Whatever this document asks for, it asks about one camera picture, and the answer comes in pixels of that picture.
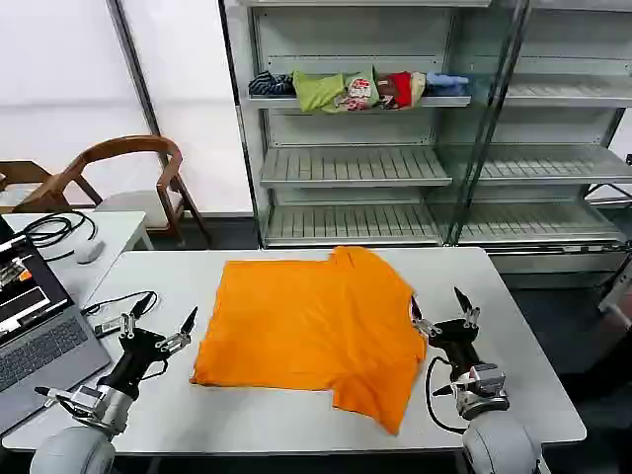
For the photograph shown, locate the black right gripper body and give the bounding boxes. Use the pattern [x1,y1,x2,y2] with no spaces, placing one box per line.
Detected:
[427,319,484,379]

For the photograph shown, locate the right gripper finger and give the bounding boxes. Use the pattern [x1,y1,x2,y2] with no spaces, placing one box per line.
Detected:
[453,286,482,329]
[408,294,436,341]

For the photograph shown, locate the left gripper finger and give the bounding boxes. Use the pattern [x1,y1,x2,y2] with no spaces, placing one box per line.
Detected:
[118,294,151,341]
[154,305,200,354]

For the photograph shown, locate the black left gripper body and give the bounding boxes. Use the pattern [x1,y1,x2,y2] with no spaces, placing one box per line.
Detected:
[100,328,168,397]

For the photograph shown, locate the orange t-shirt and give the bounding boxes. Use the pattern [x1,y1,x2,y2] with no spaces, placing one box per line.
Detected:
[190,245,429,436]

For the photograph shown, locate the white computer mouse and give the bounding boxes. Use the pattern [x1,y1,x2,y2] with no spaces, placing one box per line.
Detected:
[75,240,107,265]

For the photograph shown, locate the grey open laptop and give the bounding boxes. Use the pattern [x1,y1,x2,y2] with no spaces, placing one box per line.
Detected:
[0,214,113,438]

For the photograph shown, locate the small white side table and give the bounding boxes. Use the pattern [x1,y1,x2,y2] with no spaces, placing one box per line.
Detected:
[0,210,155,317]

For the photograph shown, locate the grey metal stand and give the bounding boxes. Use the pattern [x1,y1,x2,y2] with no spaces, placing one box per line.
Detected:
[595,256,632,333]

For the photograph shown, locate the empty grey glass-sided shelf rack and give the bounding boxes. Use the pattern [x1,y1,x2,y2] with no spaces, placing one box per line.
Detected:
[443,0,632,276]

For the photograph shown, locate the grey shelf rack with clothes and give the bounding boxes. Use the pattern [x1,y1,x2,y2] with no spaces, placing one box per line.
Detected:
[218,0,495,251]

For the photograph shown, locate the wooden armchair with pale seat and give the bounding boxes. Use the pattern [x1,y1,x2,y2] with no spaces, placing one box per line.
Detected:
[19,134,212,248]

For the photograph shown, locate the brown wooden furniture piece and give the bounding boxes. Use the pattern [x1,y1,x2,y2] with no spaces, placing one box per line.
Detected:
[0,159,56,214]

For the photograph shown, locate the black dongle with cable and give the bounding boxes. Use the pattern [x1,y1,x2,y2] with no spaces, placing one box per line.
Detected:
[81,290,160,340]

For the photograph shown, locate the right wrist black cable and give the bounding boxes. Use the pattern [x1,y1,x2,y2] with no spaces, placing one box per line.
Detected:
[425,355,468,436]

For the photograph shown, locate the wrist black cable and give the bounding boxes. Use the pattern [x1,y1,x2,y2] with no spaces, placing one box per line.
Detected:
[34,358,170,427]
[425,355,468,436]

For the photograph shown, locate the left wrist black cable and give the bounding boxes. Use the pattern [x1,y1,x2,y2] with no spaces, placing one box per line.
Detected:
[34,358,170,427]

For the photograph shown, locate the coiled black cable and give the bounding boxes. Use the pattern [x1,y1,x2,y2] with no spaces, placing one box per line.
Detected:
[22,211,99,262]

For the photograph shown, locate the dark slanted window post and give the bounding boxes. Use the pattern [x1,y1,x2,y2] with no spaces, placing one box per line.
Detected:
[106,0,165,140]

